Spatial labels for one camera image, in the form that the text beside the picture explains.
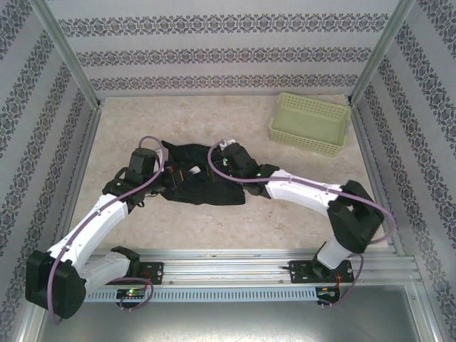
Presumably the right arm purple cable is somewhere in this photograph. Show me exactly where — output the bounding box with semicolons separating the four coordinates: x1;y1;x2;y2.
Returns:
207;142;398;307

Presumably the slotted grey cable duct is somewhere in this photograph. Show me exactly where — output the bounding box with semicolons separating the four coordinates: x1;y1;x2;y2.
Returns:
76;286;323;304

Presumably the short purple cable loop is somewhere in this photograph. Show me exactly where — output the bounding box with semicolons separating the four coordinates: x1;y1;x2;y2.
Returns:
119;276;153;313

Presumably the light green perforated plastic basket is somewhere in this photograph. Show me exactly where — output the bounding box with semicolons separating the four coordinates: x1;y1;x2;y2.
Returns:
267;92;351;158

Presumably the aluminium side rail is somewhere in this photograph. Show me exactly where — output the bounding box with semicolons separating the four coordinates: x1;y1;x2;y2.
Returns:
351;103;445;342
21;106;103;342

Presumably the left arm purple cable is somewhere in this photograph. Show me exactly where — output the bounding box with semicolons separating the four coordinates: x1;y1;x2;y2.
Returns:
48;135;168;326

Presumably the aluminium frame post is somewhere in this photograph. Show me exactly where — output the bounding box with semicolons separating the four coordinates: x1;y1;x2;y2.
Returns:
347;0;418;106
33;0;104;110

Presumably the aluminium base rail extrusion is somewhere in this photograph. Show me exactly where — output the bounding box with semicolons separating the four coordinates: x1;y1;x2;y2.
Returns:
85;249;361;286

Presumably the black t-shirt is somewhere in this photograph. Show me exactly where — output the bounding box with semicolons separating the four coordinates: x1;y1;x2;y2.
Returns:
156;140;247;207

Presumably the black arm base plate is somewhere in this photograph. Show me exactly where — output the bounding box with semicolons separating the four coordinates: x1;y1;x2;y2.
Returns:
137;261;165;286
281;259;352;284

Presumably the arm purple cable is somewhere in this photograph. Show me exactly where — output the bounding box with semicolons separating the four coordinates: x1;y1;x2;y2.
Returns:
207;142;398;307
48;135;168;326

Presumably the small controller circuit board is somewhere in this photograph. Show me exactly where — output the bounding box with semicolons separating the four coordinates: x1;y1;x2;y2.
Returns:
316;286;341;299
116;287;147;300

